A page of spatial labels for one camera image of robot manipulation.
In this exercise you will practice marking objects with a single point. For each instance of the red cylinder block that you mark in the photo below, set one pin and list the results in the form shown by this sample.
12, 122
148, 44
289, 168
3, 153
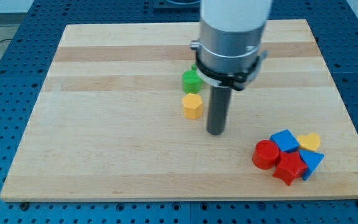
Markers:
265, 154

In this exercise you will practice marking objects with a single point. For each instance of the green circle block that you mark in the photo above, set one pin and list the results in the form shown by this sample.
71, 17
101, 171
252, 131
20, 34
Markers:
191, 82

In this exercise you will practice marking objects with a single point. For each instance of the blue triangle block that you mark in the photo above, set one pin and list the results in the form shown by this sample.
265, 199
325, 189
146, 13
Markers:
312, 160

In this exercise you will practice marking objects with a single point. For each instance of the yellow heart block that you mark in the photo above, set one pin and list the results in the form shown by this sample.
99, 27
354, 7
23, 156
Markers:
310, 142

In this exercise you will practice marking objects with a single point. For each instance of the yellow hexagon block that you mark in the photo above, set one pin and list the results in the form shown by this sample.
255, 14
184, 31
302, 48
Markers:
192, 106

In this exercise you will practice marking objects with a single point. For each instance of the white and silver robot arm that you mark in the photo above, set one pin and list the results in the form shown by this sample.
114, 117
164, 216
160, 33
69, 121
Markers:
227, 49

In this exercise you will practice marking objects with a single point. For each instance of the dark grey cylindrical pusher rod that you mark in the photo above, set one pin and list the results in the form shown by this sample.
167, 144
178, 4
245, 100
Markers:
219, 99

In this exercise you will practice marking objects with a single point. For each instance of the wooden board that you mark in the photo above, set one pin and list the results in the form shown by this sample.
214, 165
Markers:
108, 124

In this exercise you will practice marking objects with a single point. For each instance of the blue cube block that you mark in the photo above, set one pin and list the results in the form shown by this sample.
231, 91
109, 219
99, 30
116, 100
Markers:
285, 141

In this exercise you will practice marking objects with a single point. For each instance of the red star block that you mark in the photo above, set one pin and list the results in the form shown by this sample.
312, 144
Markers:
289, 167

